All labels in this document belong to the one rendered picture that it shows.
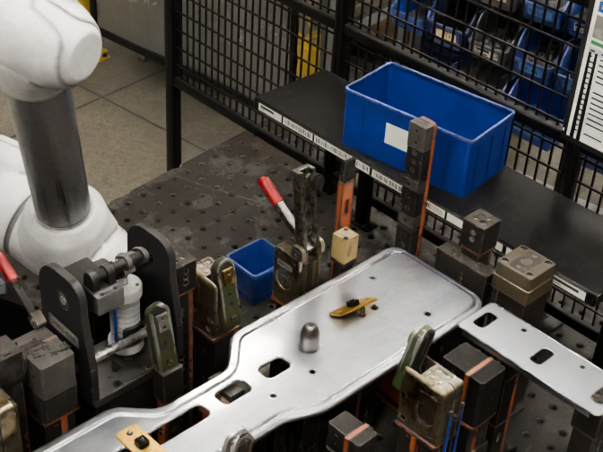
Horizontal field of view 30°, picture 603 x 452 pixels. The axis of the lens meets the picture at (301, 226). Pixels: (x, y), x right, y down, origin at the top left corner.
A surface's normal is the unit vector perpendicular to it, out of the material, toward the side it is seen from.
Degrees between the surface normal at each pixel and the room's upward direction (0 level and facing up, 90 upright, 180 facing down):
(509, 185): 0
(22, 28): 57
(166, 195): 0
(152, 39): 93
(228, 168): 0
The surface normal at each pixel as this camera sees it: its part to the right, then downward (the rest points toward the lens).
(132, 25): -0.64, 0.44
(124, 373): 0.05, -0.81
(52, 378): 0.69, 0.45
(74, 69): 0.88, 0.37
